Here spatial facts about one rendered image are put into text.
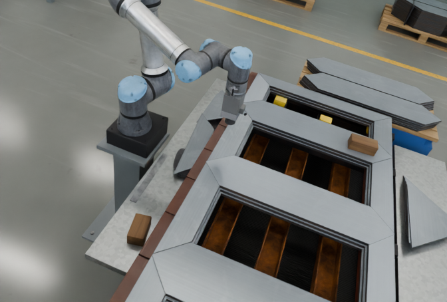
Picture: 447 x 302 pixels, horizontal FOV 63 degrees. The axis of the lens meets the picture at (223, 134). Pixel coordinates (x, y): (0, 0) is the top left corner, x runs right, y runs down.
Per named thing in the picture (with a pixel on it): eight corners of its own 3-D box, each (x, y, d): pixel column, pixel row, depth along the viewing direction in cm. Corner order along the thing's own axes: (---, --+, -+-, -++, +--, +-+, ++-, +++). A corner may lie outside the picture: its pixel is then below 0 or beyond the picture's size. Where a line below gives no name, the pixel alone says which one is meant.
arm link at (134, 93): (113, 108, 156) (110, 82, 147) (136, 94, 164) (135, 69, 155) (132, 121, 152) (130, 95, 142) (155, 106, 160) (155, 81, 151)
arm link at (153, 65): (136, 97, 163) (112, -33, 129) (159, 84, 173) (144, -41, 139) (155, 106, 158) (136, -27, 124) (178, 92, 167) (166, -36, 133)
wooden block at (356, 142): (372, 148, 168) (378, 140, 165) (373, 156, 164) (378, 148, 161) (347, 140, 169) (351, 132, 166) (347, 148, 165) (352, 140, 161)
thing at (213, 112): (241, 96, 211) (243, 91, 208) (217, 136, 182) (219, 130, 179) (221, 90, 213) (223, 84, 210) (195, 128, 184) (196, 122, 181)
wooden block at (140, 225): (135, 220, 137) (136, 212, 134) (151, 223, 138) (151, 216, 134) (126, 243, 130) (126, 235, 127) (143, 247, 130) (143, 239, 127)
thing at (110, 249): (246, 92, 220) (247, 88, 219) (137, 281, 123) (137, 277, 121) (215, 82, 223) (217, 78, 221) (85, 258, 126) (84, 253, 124)
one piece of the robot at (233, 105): (249, 95, 126) (241, 129, 138) (255, 81, 133) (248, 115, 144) (222, 86, 128) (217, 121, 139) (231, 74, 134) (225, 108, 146)
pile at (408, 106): (431, 101, 223) (436, 93, 219) (438, 140, 193) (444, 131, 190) (306, 60, 235) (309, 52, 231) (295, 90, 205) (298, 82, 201)
